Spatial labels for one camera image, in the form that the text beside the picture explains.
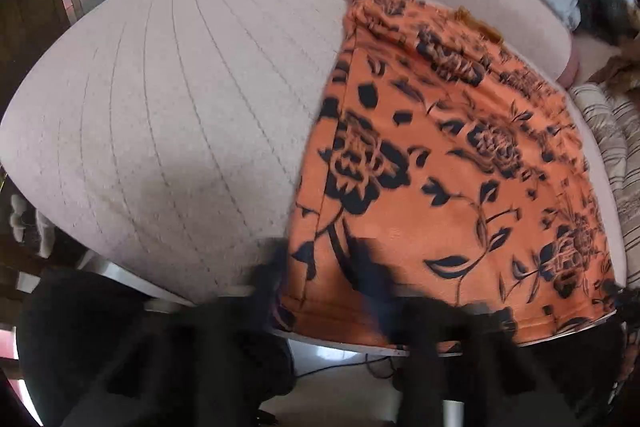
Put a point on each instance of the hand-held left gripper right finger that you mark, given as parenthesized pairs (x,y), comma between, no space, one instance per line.
(372,277)

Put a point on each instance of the striped beige cloth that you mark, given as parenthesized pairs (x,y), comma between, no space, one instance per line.
(620,142)

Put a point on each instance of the white fluffy object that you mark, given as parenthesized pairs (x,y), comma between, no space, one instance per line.
(27,222)

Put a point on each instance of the orange black floral cloth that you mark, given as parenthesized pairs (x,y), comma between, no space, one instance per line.
(450,167)

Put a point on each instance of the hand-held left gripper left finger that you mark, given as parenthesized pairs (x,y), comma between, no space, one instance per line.
(270,277)

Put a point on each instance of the dark furry blanket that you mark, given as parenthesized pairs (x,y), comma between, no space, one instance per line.
(607,14)

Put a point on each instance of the pink quilted bed mattress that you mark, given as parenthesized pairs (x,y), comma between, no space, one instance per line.
(175,107)

